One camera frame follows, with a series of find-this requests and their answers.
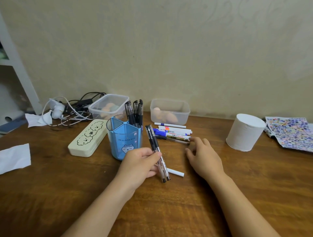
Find black capped clear gel pen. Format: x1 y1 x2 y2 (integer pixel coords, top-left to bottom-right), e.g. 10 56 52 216
145 125 167 183
149 124 171 181

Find white crumpled tissue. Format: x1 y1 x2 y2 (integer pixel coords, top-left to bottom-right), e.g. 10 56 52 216
24 110 53 128

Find white marker with colour bands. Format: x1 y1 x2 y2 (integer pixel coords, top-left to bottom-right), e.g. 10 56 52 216
158 125 193 135

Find person's right hand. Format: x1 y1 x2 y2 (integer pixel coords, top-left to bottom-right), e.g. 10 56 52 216
185 137 227 181

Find blue plastic pen holder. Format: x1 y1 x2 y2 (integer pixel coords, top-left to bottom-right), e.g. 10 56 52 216
106 114 142 161

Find peach makeup sponges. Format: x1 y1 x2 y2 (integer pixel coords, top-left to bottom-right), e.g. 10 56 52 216
152 107 178 124

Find person's right forearm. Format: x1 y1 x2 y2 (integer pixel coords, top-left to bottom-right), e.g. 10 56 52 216
208 173 282 237

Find cream pencil case with drawings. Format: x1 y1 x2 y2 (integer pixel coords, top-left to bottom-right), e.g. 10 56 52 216
68 119 108 158

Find clear plastic container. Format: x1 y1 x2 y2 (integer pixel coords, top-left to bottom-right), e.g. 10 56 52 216
88 94 130 120
150 98 191 125

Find thin white marker pen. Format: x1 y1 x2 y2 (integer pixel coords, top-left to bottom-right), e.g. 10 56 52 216
154 122 187 129

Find person's left forearm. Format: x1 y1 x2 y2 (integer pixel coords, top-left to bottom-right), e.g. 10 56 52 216
61 174 137 237

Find white marker with gold label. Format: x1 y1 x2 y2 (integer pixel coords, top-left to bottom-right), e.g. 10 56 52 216
166 133 191 142

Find white flat tissue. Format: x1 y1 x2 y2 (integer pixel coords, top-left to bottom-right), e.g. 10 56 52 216
0 143 32 175

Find colourful printed sheet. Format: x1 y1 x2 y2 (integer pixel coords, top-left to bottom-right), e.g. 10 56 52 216
265 116 313 153

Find white plug adapter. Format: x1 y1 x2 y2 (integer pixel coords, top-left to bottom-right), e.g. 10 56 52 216
48 98 66 120

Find person's left hand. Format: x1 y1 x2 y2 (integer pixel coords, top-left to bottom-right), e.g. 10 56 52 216
114 147 163 194

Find white paper roll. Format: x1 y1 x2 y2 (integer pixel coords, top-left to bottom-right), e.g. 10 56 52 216
226 113 267 152

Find black and white marker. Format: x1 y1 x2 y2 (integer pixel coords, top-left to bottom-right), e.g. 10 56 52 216
263 126 276 139

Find short white marker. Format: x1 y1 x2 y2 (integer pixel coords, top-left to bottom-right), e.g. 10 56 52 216
166 168 185 178

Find blue and white marker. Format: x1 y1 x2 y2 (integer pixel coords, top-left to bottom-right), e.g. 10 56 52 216
153 128 188 138

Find peach and green sponges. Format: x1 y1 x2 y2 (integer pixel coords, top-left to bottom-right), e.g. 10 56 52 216
101 102 121 116

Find white cable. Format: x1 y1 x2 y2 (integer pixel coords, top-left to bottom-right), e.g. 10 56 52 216
41 96 94 127

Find black cable bundle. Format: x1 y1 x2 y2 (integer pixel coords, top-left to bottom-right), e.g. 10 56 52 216
64 92 107 116

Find black slim pen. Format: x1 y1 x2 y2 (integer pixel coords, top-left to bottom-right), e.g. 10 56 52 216
155 135 190 145

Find white shelf unit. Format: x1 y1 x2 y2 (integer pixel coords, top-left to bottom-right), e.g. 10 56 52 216
0 12 43 135

